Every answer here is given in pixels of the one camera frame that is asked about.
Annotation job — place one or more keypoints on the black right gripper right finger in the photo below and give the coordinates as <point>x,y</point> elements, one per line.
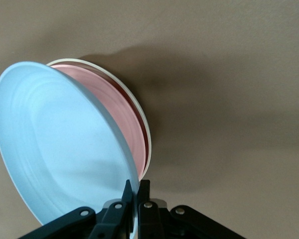
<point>152,216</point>

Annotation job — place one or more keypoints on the blue plate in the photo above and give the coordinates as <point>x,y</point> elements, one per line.
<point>59,139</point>

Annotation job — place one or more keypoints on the beige plate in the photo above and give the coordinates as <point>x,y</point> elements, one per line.
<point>140,112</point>

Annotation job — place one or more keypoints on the pink plate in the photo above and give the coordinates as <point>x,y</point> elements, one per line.
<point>114,104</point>

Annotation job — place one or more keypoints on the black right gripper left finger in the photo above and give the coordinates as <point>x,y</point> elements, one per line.
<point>109,216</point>

